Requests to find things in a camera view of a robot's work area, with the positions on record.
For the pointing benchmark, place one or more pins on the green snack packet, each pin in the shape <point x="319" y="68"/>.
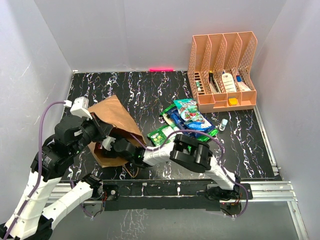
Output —
<point x="159" y="136"/>

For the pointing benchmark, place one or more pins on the pink tape strip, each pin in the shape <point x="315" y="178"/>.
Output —
<point x="161" y="69"/>

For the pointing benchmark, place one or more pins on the small white blue bottle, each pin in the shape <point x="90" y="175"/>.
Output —
<point x="223" y="125"/>

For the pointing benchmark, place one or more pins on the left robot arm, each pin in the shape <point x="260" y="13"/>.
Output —
<point x="33" y="219"/>

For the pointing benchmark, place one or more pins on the small colourful snack packet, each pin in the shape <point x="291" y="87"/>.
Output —
<point x="188" y="111"/>

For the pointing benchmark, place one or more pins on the aluminium frame rail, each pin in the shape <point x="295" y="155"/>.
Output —
<point x="272" y="190"/>

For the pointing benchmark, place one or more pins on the white blue snack packet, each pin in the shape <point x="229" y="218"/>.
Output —
<point x="211" y="131"/>

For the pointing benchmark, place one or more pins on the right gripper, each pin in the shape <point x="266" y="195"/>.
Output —
<point x="112" y="151"/>

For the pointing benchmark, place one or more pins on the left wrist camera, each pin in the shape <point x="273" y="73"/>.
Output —
<point x="79" y="107"/>

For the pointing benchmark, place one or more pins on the white tube blue cap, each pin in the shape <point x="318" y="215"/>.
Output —
<point x="242" y="86"/>

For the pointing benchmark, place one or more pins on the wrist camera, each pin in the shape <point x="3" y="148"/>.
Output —
<point x="107" y="143"/>
<point x="79" y="107"/>

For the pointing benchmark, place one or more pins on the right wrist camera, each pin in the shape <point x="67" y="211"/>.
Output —
<point x="107" y="143"/>

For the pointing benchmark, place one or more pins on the white lotion bottle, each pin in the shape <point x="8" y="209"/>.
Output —
<point x="228" y="83"/>

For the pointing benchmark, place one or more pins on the blue M&M candy packet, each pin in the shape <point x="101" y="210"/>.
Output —
<point x="198" y="125"/>

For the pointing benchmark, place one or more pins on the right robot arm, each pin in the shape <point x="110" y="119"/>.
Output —
<point x="185" y="151"/>

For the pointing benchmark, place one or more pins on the black yellow marker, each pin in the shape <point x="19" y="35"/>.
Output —
<point x="215" y="89"/>

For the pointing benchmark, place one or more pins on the yellow block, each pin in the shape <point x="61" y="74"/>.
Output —
<point x="233" y="101"/>

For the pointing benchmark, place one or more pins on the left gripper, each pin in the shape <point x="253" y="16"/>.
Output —
<point x="104" y="129"/>

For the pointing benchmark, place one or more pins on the green Chuba chips bag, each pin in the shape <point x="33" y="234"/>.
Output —
<point x="198" y="136"/>

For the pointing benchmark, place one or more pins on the blue sea salt vinegar bag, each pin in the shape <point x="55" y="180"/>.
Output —
<point x="177" y="123"/>

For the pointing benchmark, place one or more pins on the green white small bottles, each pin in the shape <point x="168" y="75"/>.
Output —
<point x="199" y="87"/>

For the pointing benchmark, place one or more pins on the orange mesh file organizer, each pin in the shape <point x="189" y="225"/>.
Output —
<point x="222" y="53"/>

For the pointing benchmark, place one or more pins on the brown paper bag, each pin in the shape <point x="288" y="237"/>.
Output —
<point x="111" y="111"/>

